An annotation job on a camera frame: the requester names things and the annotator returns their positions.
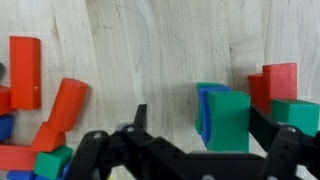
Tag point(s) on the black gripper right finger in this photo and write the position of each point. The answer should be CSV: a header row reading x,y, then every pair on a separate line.
x,y
263,128

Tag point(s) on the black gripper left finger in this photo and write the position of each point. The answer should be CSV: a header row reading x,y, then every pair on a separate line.
x,y
140,116

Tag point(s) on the green arch wooden block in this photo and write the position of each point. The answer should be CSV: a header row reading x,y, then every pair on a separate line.
x,y
228,121

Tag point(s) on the long red wooden block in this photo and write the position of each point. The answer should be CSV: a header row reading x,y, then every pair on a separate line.
x,y
280,81
25,71
16,157

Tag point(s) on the blue arch wooden block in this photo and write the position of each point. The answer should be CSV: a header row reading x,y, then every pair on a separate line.
x,y
203,113

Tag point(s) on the small red wooden block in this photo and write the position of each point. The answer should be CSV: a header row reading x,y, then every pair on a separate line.
x,y
47,138

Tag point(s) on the green wooden cube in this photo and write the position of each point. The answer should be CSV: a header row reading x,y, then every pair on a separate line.
x,y
51,161
295,115

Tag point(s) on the red wooden cylinder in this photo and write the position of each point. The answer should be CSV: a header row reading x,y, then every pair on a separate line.
x,y
68,103

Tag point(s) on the red wooden cube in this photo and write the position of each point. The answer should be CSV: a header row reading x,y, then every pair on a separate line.
x,y
6,100

